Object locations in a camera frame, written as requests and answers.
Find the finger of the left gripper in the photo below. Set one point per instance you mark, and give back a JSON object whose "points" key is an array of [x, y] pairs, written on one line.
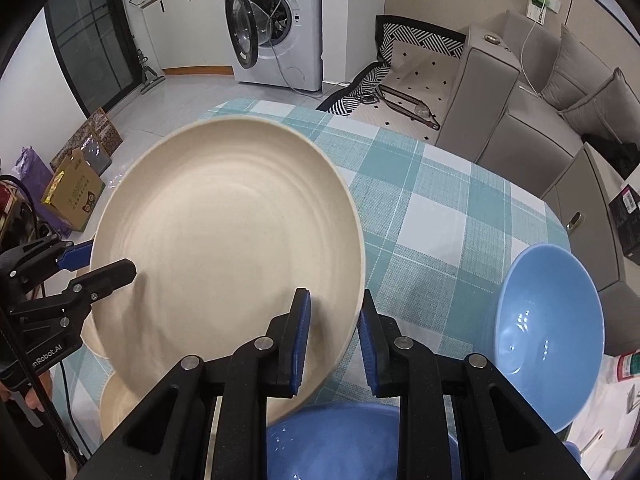
{"points": [[101, 283], [75, 256]]}

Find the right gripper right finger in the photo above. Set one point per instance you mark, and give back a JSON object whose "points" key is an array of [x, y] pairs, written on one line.
{"points": [[457, 408]]}

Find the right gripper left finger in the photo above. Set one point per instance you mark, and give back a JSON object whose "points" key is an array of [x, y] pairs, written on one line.
{"points": [[208, 419]]}

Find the light blue bowl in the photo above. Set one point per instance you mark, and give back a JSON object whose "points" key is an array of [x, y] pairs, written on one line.
{"points": [[546, 332]]}

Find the large beige plate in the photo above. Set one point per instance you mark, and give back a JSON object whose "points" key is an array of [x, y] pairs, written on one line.
{"points": [[224, 220]]}

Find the dark blue bowl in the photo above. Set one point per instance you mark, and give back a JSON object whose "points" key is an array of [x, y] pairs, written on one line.
{"points": [[335, 441]]}

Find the person left hand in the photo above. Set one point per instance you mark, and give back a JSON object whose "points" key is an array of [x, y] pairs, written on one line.
{"points": [[32, 399]]}

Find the yellow cardboard box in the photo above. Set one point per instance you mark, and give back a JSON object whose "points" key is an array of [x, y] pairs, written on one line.
{"points": [[73, 191]]}

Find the beige plate underneath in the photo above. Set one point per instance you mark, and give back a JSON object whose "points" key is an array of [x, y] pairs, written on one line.
{"points": [[116, 401]]}

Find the teal checkered tablecloth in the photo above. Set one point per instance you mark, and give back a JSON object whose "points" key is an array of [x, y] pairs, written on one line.
{"points": [[439, 232]]}

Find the grey bedside cabinet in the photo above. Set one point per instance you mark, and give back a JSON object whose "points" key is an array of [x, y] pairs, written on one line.
{"points": [[579, 197]]}

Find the black cardboard box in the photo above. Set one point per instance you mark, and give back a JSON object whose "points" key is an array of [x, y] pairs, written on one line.
{"points": [[626, 216]]}

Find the white washing machine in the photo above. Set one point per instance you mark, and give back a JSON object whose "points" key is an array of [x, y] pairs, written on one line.
{"points": [[276, 42]]}

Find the grey sofa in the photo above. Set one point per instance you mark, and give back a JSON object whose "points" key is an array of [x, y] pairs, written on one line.
{"points": [[497, 118]]}

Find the grey cushion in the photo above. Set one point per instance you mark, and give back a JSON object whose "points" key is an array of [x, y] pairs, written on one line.
{"points": [[611, 112], [576, 72]]}

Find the black white patterned rug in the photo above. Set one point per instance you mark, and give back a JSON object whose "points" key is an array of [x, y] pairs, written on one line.
{"points": [[407, 87]]}

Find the white wall socket charger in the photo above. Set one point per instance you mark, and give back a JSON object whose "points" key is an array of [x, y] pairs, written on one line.
{"points": [[537, 9]]}

